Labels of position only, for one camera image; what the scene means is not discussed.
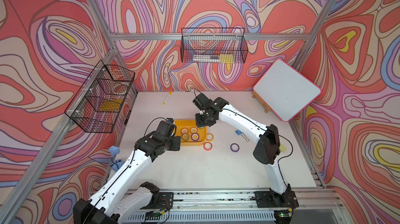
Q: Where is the red tape roll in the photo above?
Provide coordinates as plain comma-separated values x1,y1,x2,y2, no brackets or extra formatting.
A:
181,128,189,134
203,142,213,151

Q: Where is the yellow plastic storage box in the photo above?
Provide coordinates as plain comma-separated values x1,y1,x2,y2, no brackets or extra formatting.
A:
175,119,207,146

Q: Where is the purple tape roll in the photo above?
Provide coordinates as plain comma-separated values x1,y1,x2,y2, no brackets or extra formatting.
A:
191,133,200,142
230,143,240,153

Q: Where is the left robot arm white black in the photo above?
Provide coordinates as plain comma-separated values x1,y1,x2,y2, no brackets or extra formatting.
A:
73,134,181,224

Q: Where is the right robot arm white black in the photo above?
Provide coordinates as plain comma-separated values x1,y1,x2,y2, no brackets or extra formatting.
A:
193,94,299,209

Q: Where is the orange tape roll middle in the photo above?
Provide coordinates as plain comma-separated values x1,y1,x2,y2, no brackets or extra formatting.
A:
206,133,214,142

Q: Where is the blue binder clip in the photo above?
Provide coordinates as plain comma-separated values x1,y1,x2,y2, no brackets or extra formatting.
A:
235,130,250,142

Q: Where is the white yellow marker pen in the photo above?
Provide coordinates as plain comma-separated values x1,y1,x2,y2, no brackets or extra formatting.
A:
163,91,173,105

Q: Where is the blue cloth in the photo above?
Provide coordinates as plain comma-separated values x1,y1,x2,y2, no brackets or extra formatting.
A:
108,146,125,172

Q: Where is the wooden easel stand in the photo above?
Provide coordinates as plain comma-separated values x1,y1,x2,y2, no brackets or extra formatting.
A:
252,91,271,114

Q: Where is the yellow block in back basket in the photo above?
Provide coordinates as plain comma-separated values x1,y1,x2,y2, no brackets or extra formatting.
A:
219,54,235,64

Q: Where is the yellow item in left basket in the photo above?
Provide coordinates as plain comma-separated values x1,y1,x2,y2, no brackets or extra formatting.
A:
98,99,122,113

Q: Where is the yellow binder clip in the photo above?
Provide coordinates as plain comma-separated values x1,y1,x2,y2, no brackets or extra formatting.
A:
279,145,287,152

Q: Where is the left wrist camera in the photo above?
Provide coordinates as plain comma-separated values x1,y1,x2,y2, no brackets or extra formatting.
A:
155,118,177,139

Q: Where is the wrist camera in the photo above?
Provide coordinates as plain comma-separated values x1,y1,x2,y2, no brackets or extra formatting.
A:
155,118,177,139
193,93,212,111

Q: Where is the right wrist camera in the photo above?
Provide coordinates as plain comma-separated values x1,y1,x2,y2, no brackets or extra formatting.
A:
193,93,212,111

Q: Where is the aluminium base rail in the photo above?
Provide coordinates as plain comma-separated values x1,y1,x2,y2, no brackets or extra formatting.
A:
77,188,348,224

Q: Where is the black wire basket back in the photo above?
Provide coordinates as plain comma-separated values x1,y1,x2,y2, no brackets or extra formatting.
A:
180,26,249,64

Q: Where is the black wire basket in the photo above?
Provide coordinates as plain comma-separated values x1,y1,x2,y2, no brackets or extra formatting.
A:
64,60,135,133
180,26,249,64

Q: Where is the black wire basket left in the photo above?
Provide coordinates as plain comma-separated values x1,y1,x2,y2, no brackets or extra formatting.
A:
64,60,135,133

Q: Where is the white board pink frame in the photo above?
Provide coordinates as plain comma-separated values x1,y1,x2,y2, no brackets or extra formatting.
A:
253,59,321,122

